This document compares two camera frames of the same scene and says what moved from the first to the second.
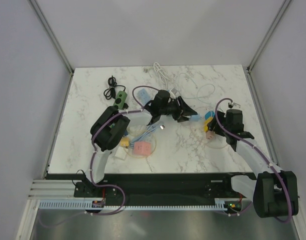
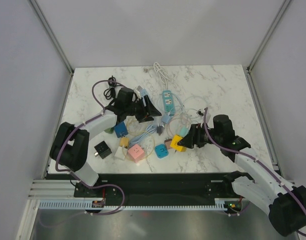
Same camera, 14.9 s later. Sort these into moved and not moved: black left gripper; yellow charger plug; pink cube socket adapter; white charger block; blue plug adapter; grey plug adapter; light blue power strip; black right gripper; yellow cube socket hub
Moved: black left gripper; yellow cube socket hub; blue plug adapter; grey plug adapter; black right gripper; pink cube socket adapter
Not moved: yellow charger plug; light blue power strip; white charger block
